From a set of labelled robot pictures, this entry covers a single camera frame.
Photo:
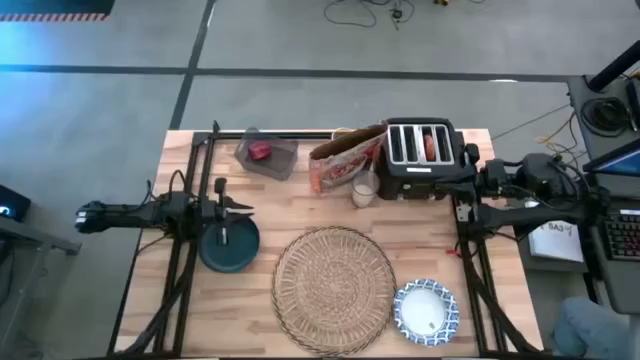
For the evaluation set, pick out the dark teal plate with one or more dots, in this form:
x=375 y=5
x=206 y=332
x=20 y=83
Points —
x=242 y=250

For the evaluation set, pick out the round woven placemat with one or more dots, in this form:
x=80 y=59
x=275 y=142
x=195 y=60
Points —
x=332 y=290

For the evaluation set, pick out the black hazard-striped floor mat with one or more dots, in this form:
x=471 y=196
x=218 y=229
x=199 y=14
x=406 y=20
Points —
x=55 y=6

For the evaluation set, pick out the red apple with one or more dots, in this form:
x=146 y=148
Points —
x=260 y=150

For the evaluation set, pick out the black keyboard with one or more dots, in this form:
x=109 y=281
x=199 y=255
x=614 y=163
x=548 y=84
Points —
x=622 y=235

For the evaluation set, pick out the black device blue light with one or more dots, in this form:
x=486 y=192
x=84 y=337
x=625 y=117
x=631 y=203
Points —
x=12 y=202

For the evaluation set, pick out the white notepad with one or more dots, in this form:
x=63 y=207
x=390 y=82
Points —
x=555 y=242

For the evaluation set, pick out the clear plastic container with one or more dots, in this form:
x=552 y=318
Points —
x=280 y=160

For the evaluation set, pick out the small red tag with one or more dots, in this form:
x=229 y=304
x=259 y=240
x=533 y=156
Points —
x=452 y=252

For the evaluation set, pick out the black four-slot toaster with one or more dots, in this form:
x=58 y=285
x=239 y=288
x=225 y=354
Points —
x=415 y=175

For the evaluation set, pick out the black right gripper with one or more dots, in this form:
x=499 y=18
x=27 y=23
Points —
x=492 y=175

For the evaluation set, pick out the laptop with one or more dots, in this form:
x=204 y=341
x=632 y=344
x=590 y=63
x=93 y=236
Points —
x=617 y=162

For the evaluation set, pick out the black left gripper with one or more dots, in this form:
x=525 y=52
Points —
x=215 y=215

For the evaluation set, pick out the clear glass with white filling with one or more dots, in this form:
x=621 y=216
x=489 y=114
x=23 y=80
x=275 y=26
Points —
x=364 y=192

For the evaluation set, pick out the grey side table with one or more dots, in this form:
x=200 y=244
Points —
x=30 y=237

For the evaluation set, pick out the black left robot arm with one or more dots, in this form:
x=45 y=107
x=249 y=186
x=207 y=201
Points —
x=125 y=216

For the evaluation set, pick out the black metal table frame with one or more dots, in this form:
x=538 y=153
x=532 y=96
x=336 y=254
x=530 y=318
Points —
x=210 y=150

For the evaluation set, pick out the toast slice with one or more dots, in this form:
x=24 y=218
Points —
x=430 y=147

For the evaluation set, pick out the pumpkin cereal bag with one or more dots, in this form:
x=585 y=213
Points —
x=345 y=165

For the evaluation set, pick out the person's leg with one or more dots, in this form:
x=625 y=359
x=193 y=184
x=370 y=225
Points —
x=590 y=325

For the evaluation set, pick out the blue patterned paper bowl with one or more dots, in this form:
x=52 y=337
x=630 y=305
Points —
x=425 y=312

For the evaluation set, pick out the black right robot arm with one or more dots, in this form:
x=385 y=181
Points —
x=530 y=216

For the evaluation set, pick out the black pole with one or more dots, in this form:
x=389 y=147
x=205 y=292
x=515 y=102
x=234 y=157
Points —
x=615 y=67

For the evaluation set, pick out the grey desk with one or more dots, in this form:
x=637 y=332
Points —
x=620 y=285

